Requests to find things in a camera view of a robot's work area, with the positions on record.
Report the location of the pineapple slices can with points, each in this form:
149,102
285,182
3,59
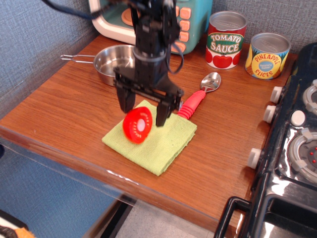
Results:
267,55

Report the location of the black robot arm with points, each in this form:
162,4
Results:
156,30

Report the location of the red handled metal spoon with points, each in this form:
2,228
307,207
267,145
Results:
209,83

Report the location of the black toy stove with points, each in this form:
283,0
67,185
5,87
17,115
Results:
283,200

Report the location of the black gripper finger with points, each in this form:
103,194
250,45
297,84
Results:
126,98
164,109

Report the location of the tomato sauce can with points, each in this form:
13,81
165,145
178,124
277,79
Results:
225,39

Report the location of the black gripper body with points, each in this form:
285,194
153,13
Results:
149,77

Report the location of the green folded towel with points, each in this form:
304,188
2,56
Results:
159,149

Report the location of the teal toy microwave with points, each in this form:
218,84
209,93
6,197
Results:
192,16

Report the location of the small steel pot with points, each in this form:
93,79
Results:
106,60

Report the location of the red toy tomato half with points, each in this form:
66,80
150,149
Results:
137,124

